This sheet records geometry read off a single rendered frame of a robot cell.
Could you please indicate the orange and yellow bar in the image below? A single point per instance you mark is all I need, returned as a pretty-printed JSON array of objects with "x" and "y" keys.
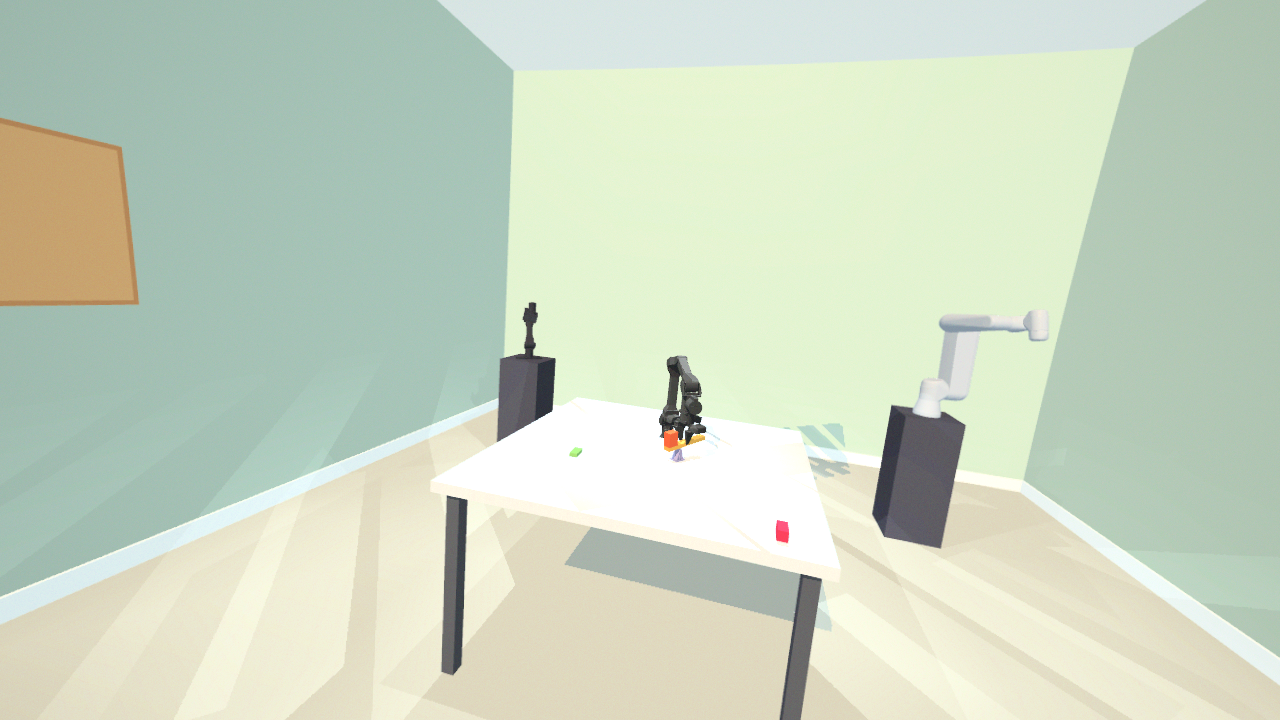
[{"x": 671, "y": 442}]

